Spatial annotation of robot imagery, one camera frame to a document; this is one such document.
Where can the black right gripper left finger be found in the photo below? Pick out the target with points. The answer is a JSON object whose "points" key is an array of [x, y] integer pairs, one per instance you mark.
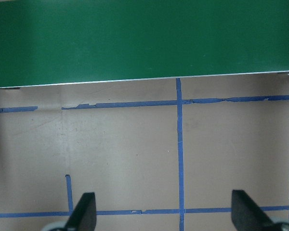
{"points": [[83, 217]]}

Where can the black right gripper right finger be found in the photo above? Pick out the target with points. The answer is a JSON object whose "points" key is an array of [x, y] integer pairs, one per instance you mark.
{"points": [[246, 215]]}

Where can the green conveyor belt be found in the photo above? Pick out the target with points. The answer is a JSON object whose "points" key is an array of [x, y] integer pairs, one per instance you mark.
{"points": [[51, 42]]}

